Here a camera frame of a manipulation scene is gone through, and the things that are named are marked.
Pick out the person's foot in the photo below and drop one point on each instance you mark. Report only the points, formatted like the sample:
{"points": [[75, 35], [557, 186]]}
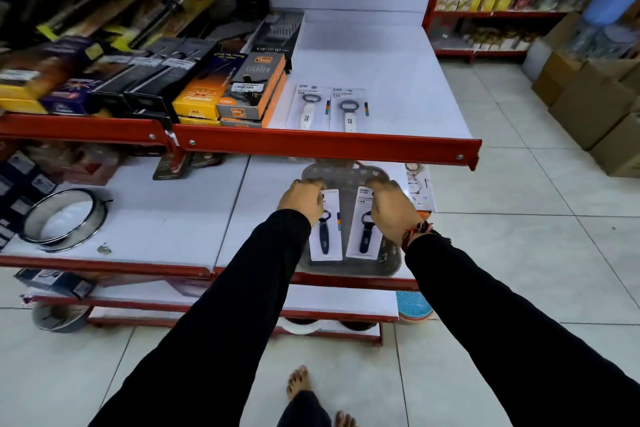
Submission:
{"points": [[345, 420], [298, 381]]}

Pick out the long black box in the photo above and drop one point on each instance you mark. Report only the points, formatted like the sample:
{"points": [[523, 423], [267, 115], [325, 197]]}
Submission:
{"points": [[167, 84], [135, 76]]}

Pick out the yellow orange blue box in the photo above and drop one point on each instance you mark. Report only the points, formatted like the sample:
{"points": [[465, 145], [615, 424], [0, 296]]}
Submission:
{"points": [[202, 94]]}

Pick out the small metal clip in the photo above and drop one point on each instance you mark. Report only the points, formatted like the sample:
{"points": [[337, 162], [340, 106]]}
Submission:
{"points": [[104, 249]]}

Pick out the grey orange lighter box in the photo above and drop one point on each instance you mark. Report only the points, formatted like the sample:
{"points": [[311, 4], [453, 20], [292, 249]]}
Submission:
{"points": [[252, 86]]}

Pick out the clear packets of goods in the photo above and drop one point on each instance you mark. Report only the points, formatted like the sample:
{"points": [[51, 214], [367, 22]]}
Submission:
{"points": [[80, 164]]}

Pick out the blue purple box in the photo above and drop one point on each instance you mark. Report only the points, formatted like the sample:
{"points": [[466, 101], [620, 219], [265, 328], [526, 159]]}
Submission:
{"points": [[70, 91]]}

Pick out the white carded kitchen tool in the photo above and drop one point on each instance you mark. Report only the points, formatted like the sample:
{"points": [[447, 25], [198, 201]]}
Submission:
{"points": [[420, 189]]}

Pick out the grey plastic basket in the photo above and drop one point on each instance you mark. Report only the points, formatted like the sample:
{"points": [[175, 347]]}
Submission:
{"points": [[345, 177]]}

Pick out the carded white bottle opener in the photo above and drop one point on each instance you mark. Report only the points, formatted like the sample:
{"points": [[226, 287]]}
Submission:
{"points": [[349, 111], [308, 109]]}

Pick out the person's right forearm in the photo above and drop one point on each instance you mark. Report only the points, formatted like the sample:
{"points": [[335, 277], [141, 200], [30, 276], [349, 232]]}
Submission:
{"points": [[500, 331]]}

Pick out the carded black bottle opener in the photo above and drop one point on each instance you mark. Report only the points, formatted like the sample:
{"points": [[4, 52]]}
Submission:
{"points": [[356, 241]]}

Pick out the pale cardboard box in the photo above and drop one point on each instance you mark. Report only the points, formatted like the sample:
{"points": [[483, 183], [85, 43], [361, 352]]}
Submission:
{"points": [[545, 49]]}

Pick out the stack of dark blue boxes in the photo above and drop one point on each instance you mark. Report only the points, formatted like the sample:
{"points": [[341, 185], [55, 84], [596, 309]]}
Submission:
{"points": [[22, 186]]}

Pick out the person's right foot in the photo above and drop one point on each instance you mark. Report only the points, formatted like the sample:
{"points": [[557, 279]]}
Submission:
{"points": [[345, 420]]}

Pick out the person's black trouser leg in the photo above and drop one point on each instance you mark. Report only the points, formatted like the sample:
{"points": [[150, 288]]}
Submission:
{"points": [[302, 411]]}

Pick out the white shelving unit red rails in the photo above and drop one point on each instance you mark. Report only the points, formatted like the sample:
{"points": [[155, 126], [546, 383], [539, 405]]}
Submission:
{"points": [[325, 144]]}

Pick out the metal bowl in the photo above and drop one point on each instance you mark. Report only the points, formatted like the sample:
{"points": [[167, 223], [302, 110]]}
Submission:
{"points": [[60, 319]]}

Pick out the blue mesh shoe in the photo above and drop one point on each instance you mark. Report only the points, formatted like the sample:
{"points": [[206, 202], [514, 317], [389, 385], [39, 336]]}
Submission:
{"points": [[414, 305]]}

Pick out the person's right hand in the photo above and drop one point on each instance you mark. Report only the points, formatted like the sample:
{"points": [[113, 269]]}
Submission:
{"points": [[392, 211]]}

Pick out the person's right fingers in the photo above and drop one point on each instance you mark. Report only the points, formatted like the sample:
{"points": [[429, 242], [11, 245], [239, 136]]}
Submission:
{"points": [[379, 185]]}

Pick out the person's left hand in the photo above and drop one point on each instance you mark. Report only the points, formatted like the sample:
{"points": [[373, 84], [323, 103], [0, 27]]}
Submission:
{"points": [[302, 200]]}

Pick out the person's left forearm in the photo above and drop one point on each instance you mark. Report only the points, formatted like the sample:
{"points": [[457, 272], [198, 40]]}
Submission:
{"points": [[225, 321]]}

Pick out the small brown cardboard box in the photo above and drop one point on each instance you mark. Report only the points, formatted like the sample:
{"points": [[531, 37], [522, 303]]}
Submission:
{"points": [[552, 79]]}

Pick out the black carded package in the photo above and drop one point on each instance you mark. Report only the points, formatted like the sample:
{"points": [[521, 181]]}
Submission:
{"points": [[171, 167]]}

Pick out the yellow brown box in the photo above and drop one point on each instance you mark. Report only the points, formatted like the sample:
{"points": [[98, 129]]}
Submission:
{"points": [[40, 66]]}

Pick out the dark flat box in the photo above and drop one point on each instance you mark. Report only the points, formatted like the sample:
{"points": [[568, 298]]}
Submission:
{"points": [[55, 282]]}

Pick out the row of pale packets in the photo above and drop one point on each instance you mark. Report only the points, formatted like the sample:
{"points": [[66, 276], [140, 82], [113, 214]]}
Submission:
{"points": [[500, 39]]}

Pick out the large brown cardboard box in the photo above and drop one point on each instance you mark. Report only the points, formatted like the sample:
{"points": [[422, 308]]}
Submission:
{"points": [[592, 106]]}

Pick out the person's left fingers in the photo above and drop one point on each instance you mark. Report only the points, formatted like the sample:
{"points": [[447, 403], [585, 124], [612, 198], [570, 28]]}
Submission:
{"points": [[310, 184]]}

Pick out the flat orange box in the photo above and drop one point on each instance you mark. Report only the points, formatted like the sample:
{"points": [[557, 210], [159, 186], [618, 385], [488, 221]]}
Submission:
{"points": [[272, 109]]}

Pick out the boxed metal grater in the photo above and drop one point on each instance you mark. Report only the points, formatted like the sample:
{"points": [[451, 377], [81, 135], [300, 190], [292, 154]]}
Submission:
{"points": [[279, 31]]}

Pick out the person's left foot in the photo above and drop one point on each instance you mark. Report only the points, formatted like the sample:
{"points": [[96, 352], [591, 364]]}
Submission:
{"points": [[298, 381]]}

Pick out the carded blue bottle opener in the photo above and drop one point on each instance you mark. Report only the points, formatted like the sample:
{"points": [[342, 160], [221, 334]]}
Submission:
{"points": [[333, 244]]}

